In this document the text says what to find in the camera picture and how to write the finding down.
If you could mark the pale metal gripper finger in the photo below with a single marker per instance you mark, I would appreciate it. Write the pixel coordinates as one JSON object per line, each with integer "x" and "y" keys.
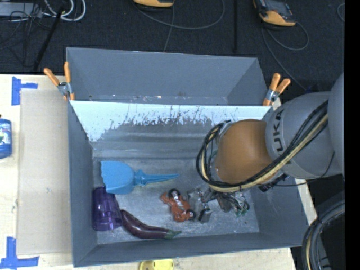
{"x": 194, "y": 193}
{"x": 205, "y": 216}

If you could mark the orange toy motorcycle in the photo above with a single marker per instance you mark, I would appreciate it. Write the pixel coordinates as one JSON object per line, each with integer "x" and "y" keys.
{"x": 178, "y": 205}

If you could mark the purple toy eggplant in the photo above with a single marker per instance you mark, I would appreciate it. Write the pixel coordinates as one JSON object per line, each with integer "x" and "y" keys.
{"x": 143, "y": 230}

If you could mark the blue plastic scoop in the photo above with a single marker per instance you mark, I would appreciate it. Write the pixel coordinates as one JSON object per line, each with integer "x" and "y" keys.
{"x": 121, "y": 177}

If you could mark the purple clear plastic cup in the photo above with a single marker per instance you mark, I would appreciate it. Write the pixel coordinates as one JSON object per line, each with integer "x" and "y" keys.
{"x": 104, "y": 209}

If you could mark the grey metal bin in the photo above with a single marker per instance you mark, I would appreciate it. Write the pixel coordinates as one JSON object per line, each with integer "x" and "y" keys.
{"x": 157, "y": 77}

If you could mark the pale wood board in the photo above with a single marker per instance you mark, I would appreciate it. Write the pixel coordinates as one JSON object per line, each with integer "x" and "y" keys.
{"x": 42, "y": 164}

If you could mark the blue can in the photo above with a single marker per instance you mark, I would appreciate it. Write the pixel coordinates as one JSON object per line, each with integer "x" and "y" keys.
{"x": 5, "y": 138}

